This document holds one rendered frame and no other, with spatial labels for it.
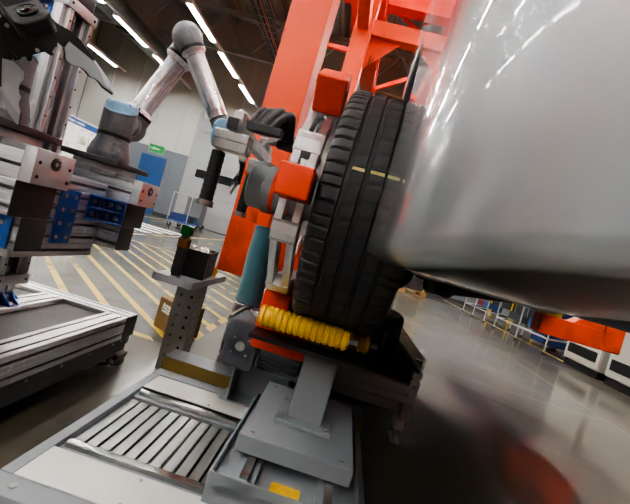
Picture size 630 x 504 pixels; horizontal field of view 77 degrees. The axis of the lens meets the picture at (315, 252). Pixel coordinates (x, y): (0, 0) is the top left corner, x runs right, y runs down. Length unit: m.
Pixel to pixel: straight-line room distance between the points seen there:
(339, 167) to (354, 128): 0.10
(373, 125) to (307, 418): 0.81
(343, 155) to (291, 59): 0.92
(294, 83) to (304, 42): 0.16
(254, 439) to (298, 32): 1.46
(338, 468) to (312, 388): 0.22
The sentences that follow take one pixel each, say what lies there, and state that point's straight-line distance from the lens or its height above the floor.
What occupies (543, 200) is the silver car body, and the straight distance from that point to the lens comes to 0.25.
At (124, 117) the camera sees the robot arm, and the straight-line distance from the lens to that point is 1.71.
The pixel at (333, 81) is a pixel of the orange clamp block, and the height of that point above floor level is 1.12.
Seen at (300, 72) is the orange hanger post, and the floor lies 1.36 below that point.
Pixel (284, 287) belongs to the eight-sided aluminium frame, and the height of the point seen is 0.60.
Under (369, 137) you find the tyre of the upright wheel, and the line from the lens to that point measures 0.91.
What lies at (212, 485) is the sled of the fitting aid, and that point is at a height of 0.14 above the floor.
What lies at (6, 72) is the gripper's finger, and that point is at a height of 0.85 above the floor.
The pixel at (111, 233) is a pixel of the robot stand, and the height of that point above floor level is 0.56.
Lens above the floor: 0.74
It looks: 2 degrees down
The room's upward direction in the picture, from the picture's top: 16 degrees clockwise
